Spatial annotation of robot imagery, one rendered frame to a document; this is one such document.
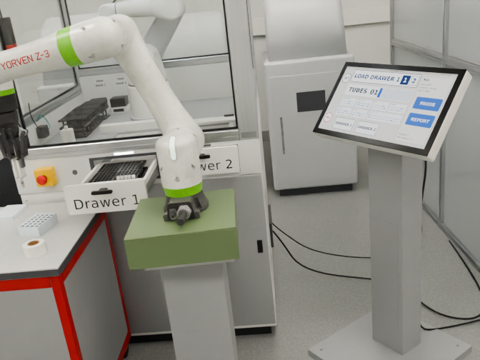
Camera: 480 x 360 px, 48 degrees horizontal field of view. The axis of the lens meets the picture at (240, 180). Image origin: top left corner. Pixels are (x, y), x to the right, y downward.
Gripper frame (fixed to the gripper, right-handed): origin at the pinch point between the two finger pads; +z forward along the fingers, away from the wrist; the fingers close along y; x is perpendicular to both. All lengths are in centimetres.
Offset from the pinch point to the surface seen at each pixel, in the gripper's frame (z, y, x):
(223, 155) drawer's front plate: 10, 63, 41
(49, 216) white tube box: 20.8, 4.5, 4.4
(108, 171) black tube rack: 10.0, 21.6, 22.9
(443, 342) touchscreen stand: 95, 149, 44
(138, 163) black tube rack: 10.0, 30.2, 32.0
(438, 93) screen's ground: -14, 141, 28
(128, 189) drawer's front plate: 10.3, 38.1, 5.0
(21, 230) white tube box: 21.8, -1.0, -5.3
